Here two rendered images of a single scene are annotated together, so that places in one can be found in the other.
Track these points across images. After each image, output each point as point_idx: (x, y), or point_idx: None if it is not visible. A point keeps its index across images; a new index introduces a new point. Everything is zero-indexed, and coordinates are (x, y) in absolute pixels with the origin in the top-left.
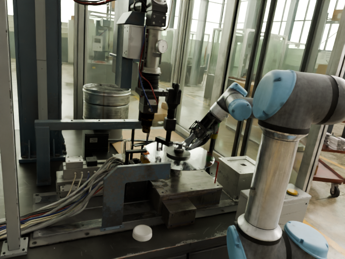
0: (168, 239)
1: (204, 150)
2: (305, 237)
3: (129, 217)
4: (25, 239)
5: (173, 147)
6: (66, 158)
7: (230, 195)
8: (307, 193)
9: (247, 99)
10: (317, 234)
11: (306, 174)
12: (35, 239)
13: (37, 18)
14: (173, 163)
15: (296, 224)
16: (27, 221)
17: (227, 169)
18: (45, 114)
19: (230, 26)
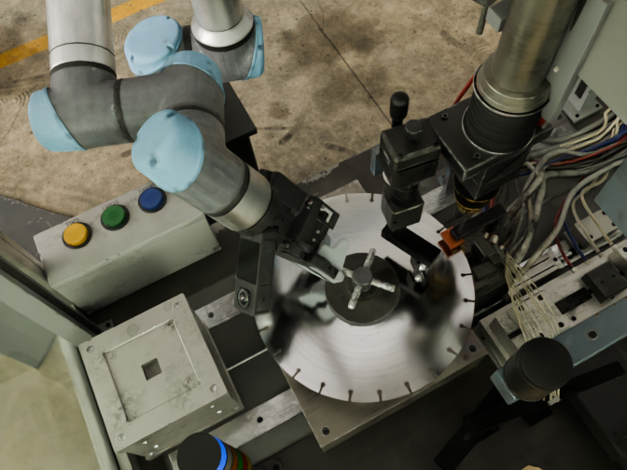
0: (353, 172)
1: (279, 352)
2: (160, 24)
3: (436, 201)
4: (575, 116)
5: (382, 340)
6: None
7: (208, 335)
8: (37, 242)
9: (161, 75)
10: (135, 39)
11: (17, 244)
12: (563, 122)
13: None
14: (368, 221)
15: (159, 45)
16: (605, 146)
17: (207, 344)
18: None
19: None
